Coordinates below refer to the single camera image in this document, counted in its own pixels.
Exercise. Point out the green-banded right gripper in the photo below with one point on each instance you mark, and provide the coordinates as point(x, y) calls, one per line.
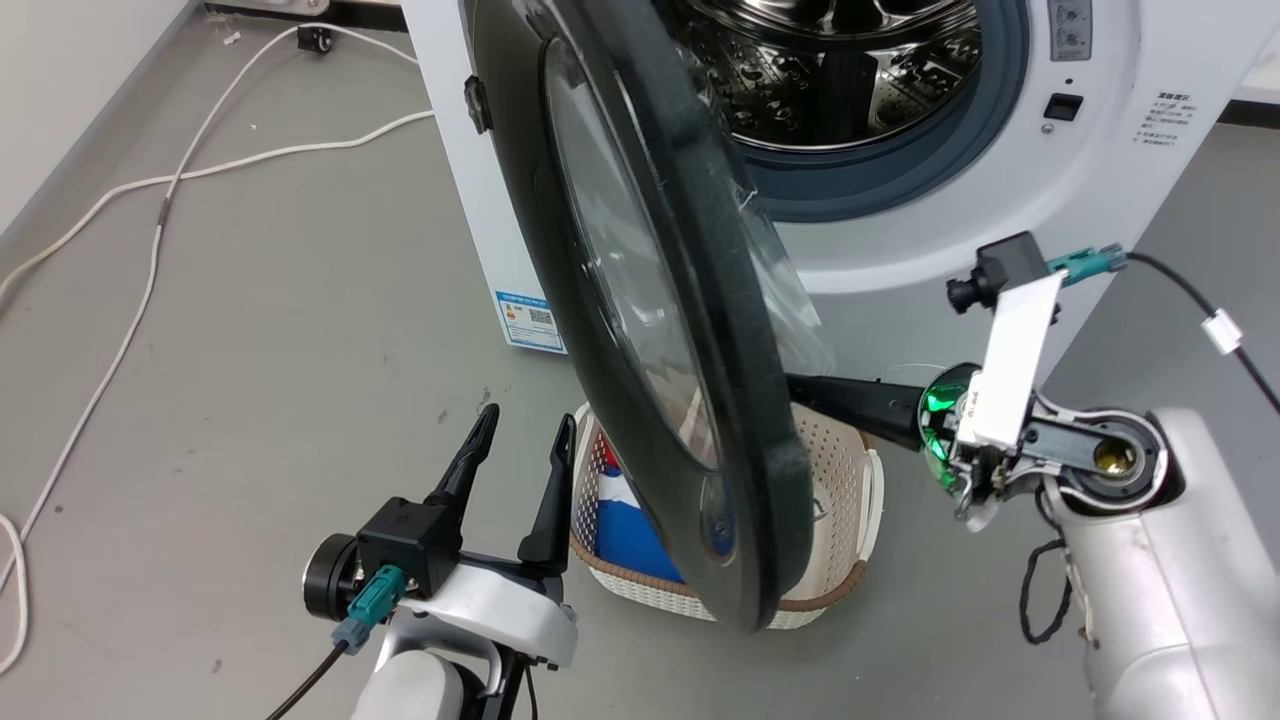
point(942, 420)

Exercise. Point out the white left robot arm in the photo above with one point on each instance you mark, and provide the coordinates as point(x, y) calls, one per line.
point(415, 690)

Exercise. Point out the printed text warning sticker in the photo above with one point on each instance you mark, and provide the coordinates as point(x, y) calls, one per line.
point(1160, 120)

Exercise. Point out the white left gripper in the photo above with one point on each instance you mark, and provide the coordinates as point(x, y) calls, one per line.
point(500, 610)

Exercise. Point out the grey-blue rubber door gasket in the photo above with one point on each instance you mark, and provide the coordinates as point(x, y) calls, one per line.
point(960, 150)

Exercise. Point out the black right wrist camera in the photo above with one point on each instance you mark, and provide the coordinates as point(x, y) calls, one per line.
point(1005, 265)

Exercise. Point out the white front-load washing machine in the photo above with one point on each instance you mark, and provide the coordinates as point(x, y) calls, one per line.
point(1000, 230)

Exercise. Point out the teal camera connector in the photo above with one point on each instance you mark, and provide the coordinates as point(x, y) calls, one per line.
point(1085, 264)
point(370, 600)

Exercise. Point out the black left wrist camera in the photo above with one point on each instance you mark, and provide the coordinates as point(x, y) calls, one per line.
point(405, 540)

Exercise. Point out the white right camera bracket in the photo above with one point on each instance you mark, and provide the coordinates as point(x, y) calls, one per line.
point(1015, 370)

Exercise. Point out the teal right camera connector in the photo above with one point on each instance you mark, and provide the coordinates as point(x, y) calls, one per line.
point(1085, 264)

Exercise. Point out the stainless steel washer drum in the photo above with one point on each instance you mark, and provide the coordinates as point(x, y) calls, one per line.
point(830, 80)

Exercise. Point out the blue energy label sticker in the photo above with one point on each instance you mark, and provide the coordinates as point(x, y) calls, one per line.
point(528, 322)

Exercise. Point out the blue red white cloth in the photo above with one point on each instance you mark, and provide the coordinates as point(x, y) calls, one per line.
point(630, 530)

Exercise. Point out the teal left camera connector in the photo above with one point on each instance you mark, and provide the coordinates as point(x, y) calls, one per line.
point(370, 600)

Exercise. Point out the black round glass washer door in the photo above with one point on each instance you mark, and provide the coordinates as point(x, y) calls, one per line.
point(720, 300)

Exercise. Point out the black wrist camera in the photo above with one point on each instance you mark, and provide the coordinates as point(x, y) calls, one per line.
point(1005, 265)
point(405, 540)

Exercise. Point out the black caster wheel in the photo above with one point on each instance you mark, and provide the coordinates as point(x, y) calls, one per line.
point(316, 39)

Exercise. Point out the white woven laundry basket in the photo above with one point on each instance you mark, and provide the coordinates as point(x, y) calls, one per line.
point(840, 500)

